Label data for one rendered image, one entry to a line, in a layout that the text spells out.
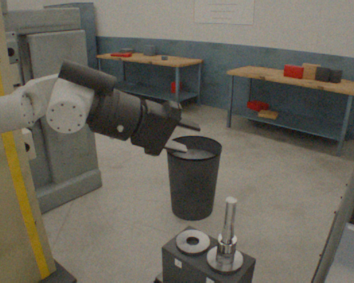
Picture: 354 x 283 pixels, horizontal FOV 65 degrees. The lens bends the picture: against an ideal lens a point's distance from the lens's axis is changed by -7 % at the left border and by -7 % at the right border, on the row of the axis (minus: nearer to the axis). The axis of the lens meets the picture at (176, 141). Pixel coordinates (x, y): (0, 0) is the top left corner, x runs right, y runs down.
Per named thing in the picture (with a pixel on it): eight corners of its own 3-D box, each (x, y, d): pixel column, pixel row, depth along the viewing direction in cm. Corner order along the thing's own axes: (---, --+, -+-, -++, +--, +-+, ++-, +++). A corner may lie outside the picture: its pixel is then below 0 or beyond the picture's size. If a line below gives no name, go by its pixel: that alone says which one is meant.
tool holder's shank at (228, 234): (226, 244, 67) (230, 205, 63) (218, 236, 70) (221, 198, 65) (237, 240, 69) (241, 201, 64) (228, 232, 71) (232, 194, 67)
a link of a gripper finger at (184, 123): (199, 134, 61) (173, 125, 58) (195, 125, 64) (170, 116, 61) (203, 128, 60) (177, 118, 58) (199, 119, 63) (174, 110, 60)
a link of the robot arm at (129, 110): (156, 170, 60) (99, 154, 55) (150, 141, 67) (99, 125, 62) (187, 119, 54) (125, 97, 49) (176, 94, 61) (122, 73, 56)
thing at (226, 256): (222, 267, 69) (224, 250, 67) (212, 255, 73) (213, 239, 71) (238, 260, 71) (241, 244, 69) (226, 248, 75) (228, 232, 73)
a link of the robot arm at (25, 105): (91, 120, 52) (18, 136, 51) (92, 96, 59) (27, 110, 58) (80, 87, 48) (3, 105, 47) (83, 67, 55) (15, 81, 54)
